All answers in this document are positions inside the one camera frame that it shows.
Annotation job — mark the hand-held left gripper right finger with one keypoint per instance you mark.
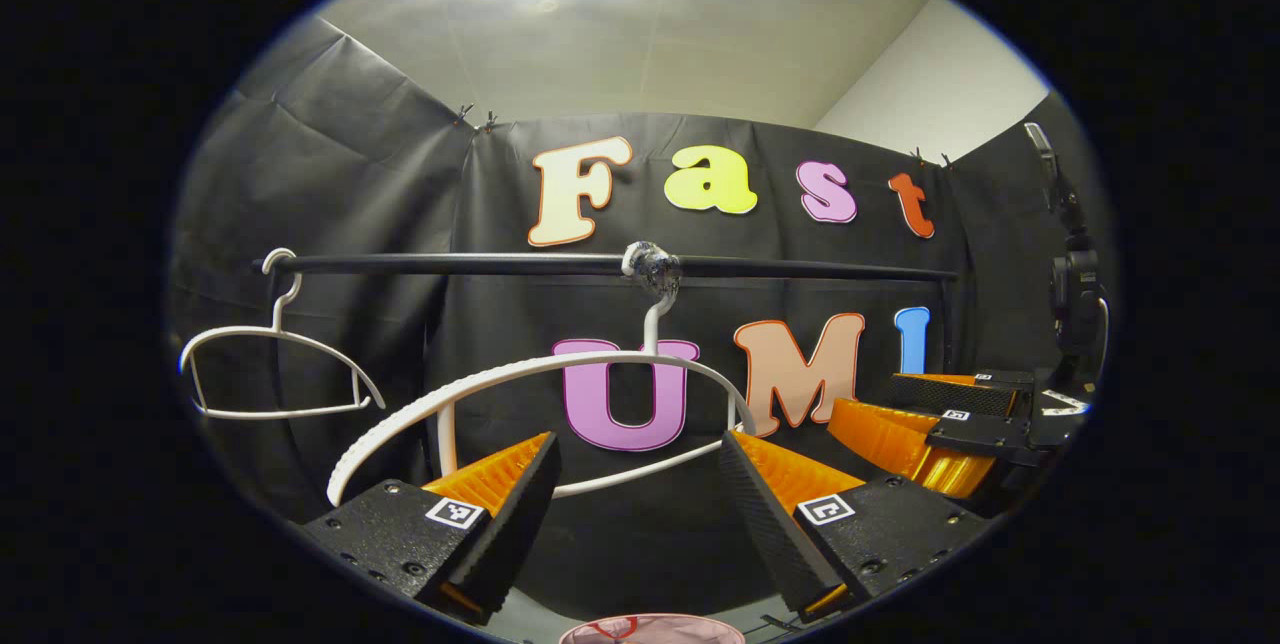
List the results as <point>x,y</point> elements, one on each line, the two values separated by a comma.
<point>765,524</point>

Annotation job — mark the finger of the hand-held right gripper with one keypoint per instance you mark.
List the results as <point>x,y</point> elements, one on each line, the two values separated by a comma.
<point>960,394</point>
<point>985,436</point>

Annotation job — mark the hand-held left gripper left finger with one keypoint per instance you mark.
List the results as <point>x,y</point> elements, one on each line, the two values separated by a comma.
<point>510,514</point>

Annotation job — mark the white hanger with taped hook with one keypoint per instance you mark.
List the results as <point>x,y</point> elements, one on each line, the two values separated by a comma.
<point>470,385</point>

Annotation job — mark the pink laundry hamper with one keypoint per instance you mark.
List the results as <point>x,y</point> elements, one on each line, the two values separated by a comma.
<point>650,630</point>

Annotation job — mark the black clothes rack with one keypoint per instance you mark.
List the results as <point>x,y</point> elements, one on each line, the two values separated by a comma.
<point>450,264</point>

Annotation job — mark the white plastic hanger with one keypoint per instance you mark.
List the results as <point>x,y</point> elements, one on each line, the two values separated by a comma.
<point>278,319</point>

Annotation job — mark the clear tape wad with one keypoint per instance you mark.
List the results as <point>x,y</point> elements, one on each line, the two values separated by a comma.
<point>652,266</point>

